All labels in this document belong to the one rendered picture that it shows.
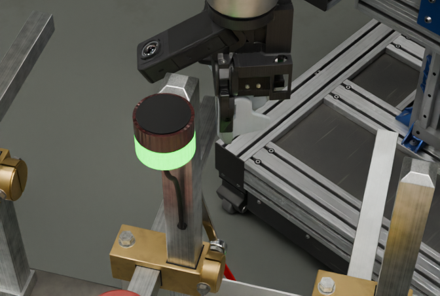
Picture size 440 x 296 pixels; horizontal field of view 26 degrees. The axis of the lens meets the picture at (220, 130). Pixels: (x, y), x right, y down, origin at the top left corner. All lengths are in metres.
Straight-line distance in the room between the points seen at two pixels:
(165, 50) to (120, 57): 1.71
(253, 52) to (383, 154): 0.37
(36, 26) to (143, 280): 0.40
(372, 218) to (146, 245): 0.29
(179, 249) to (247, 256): 1.11
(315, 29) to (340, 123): 0.62
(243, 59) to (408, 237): 0.25
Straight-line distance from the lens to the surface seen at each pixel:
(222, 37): 0.98
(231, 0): 0.93
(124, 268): 1.19
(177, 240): 1.12
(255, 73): 1.00
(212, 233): 1.19
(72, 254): 2.27
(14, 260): 1.29
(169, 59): 1.00
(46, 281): 1.38
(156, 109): 0.92
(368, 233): 1.22
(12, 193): 1.16
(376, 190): 1.27
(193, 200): 1.06
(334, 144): 2.20
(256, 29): 0.99
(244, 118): 1.07
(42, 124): 2.56
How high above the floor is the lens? 1.82
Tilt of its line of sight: 47 degrees down
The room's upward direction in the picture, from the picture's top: straight up
